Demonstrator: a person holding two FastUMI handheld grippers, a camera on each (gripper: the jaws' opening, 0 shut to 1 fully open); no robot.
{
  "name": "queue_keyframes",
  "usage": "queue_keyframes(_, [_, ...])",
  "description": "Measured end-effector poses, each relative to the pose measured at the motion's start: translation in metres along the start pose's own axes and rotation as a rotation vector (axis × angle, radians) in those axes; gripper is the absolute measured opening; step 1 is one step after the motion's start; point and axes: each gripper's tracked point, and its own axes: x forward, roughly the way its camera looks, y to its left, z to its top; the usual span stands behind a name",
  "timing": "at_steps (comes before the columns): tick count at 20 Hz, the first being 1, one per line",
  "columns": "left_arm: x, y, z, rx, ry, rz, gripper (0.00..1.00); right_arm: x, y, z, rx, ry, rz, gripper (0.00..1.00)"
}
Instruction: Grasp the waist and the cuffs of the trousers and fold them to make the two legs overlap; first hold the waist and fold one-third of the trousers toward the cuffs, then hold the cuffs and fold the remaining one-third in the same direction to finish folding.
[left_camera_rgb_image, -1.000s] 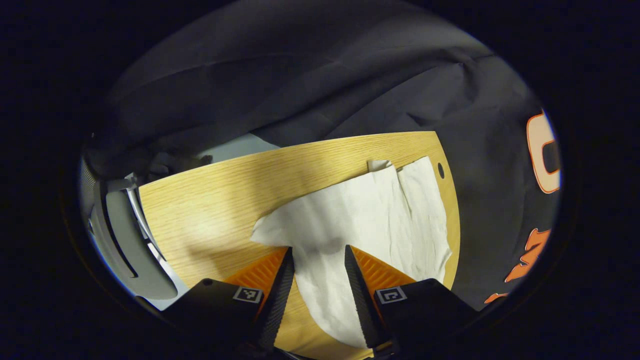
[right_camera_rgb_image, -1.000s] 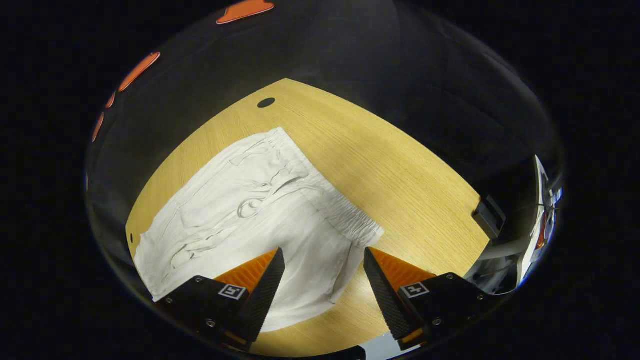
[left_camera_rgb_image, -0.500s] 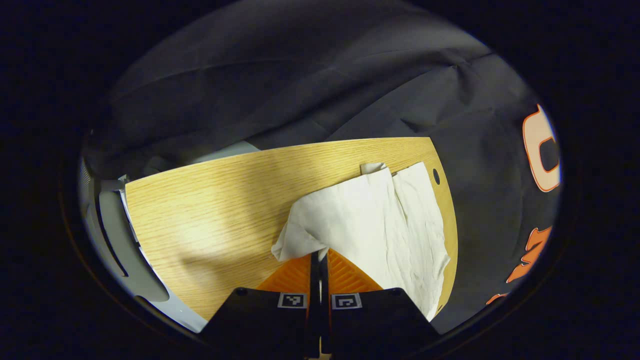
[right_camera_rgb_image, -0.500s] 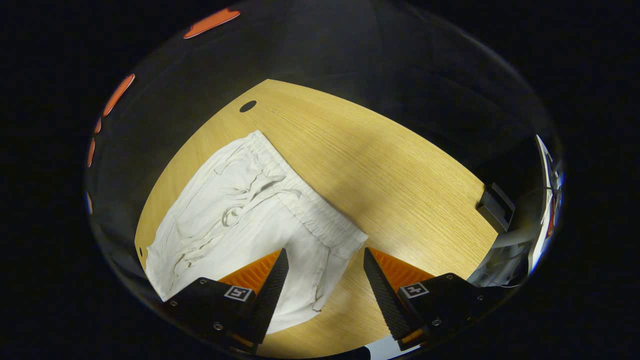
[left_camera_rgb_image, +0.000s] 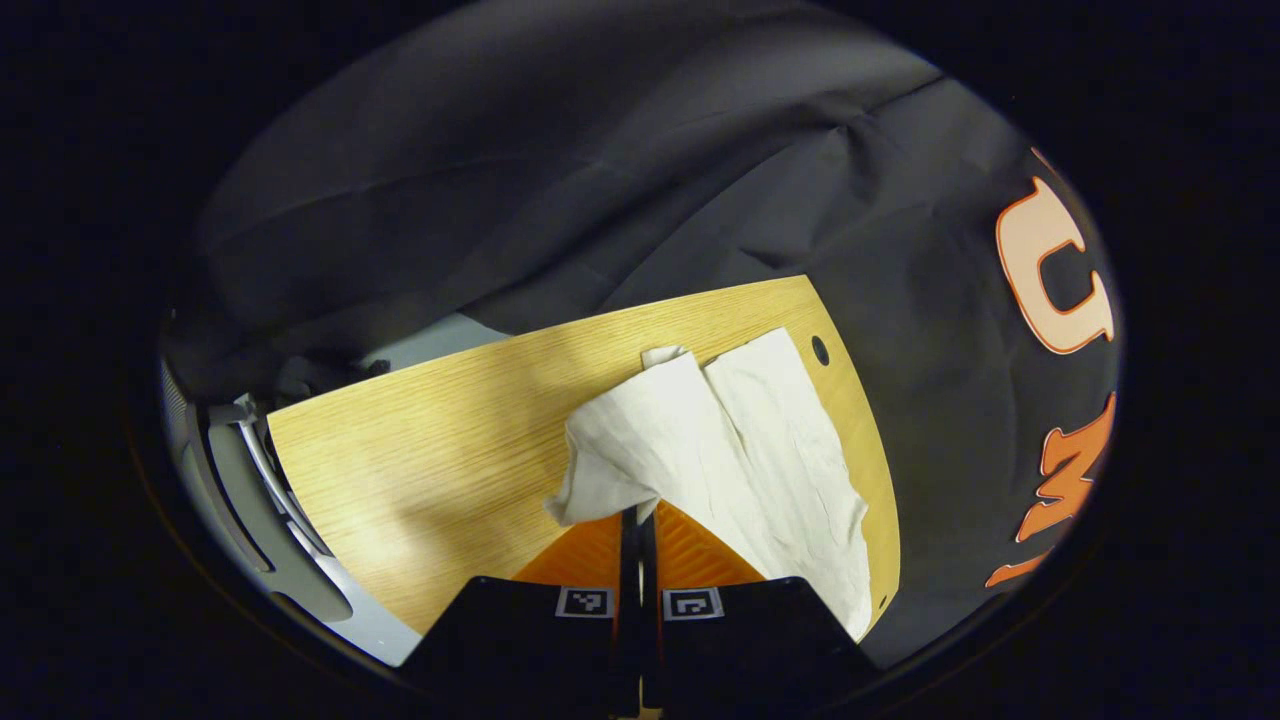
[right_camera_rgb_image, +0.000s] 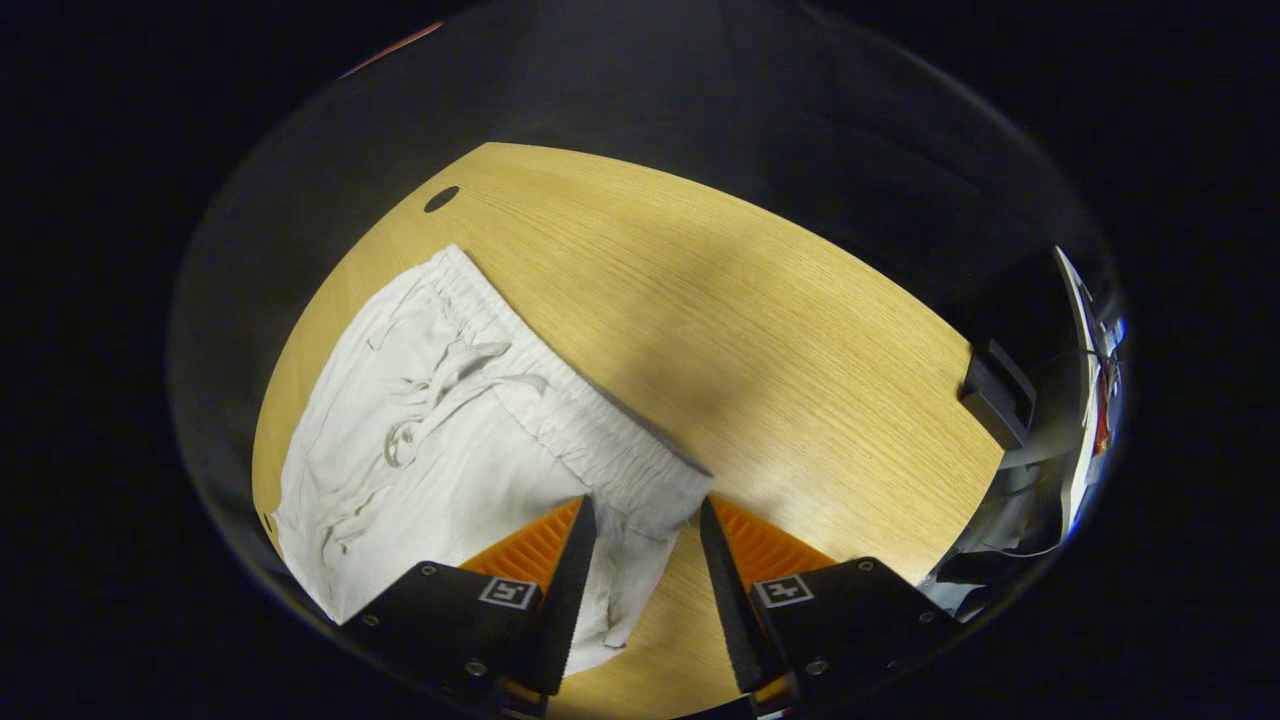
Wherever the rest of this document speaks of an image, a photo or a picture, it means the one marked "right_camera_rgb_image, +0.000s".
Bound white board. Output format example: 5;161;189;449
1055;247;1127;531

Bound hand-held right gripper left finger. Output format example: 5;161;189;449
340;495;598;717

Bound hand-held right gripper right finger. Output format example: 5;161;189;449
698;495;961;715

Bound white jeans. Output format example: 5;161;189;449
270;243;716;677

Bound black box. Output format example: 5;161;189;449
960;340;1039;451

